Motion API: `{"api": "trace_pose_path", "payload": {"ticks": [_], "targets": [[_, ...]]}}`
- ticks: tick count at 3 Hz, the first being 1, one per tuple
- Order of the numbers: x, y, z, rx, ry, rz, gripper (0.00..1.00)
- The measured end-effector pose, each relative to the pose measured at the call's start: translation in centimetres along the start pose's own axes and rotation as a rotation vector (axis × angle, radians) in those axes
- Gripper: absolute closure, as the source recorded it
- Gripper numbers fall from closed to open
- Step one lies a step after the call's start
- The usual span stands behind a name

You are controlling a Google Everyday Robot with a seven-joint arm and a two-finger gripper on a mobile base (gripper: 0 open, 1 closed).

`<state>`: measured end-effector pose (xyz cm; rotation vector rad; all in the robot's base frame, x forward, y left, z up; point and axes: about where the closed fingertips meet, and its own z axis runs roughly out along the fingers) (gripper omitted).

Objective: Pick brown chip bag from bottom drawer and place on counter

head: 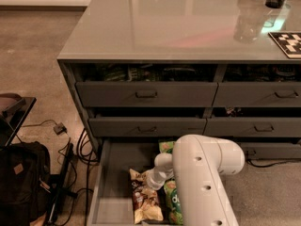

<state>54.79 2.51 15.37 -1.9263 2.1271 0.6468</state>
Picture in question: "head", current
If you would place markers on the brown sea salt chip bag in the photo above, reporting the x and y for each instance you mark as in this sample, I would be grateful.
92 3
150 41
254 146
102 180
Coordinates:
145 200

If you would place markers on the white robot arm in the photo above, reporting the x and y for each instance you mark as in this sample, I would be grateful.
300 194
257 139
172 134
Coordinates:
197 164

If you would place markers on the green dang bag back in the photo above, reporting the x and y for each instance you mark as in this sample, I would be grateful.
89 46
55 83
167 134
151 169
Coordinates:
166 146

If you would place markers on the green dang bag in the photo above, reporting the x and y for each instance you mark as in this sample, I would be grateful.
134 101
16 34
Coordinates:
174 211
166 146

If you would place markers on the grey drawer cabinet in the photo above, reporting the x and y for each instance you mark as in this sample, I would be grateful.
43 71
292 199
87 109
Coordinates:
212 41

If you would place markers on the grey middle left drawer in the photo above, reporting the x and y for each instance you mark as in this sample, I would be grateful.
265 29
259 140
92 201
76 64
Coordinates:
145 126

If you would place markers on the grey top left drawer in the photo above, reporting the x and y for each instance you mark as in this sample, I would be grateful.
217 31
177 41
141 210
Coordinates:
146 94

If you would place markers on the grey top right drawer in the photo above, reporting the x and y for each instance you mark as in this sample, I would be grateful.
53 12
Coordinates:
258 94

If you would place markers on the open grey bottom drawer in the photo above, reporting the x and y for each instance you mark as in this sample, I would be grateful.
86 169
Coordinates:
112 198

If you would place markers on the green dang bag front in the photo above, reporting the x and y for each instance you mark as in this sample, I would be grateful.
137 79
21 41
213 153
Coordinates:
174 211

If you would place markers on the grey middle right drawer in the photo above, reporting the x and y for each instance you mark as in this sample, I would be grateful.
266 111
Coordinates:
253 127

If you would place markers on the grey bottom right drawer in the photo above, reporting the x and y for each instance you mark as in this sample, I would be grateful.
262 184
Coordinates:
269 151

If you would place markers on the black power adapter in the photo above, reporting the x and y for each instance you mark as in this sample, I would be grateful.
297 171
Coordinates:
60 128

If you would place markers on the black stand leg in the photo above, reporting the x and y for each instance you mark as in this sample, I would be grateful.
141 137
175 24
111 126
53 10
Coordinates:
59 190

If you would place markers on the black side table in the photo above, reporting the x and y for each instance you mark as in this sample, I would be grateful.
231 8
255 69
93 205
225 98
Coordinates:
14 109

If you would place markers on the black backpack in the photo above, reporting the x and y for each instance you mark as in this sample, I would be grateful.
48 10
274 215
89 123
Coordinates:
24 183

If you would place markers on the black white fiducial marker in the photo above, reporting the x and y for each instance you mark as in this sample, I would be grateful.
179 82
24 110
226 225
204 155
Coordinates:
288 42

